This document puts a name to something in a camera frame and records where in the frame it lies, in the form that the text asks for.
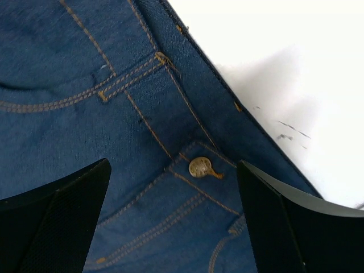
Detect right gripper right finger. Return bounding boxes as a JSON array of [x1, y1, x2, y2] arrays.
[[237, 161, 363, 272]]

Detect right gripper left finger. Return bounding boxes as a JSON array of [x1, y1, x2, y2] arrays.
[[1, 159, 111, 272]]

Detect dark blue denim jeans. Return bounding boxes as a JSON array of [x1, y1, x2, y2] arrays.
[[1, 1, 317, 272]]

